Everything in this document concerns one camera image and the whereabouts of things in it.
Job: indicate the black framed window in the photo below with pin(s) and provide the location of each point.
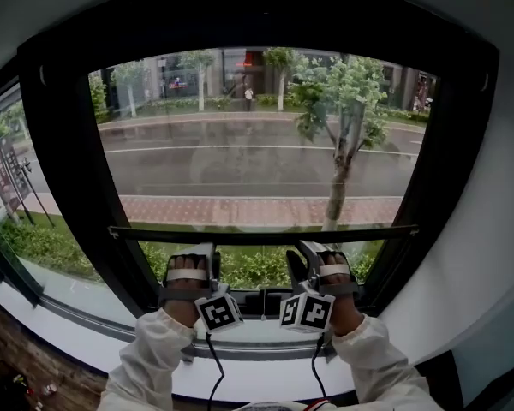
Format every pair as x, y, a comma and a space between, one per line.
64, 152

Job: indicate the black and red bag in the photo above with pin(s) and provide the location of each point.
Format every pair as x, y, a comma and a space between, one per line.
2, 385

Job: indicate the large street tree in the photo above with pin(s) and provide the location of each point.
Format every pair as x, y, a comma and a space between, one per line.
347, 114

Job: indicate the thin street tree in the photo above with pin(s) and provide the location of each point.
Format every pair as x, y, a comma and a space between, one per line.
281, 71
200, 75
130, 84

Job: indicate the green hedge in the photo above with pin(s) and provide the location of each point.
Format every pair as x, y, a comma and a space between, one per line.
257, 268

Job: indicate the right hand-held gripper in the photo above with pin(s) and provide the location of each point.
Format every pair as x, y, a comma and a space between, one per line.
310, 313

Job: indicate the person's left forearm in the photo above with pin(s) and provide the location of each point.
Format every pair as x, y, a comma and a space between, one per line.
150, 366

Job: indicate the person's left hand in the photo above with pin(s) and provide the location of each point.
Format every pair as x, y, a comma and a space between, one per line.
181, 302

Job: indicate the white window sill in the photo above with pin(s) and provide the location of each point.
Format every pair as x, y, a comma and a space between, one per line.
257, 371

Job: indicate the red outdoor sign board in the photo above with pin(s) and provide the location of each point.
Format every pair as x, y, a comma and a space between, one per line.
6, 174

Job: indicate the person's right hand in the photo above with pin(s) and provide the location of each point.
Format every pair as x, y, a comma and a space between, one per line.
344, 311

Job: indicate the grey mesh window screen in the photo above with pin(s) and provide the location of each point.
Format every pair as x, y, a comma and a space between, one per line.
248, 165

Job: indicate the person's right forearm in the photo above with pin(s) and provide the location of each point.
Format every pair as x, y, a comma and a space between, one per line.
377, 371

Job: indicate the fixed glass side window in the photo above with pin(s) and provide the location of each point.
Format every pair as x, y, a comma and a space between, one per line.
34, 246

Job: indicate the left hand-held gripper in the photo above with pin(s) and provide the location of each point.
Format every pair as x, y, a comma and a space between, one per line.
216, 311

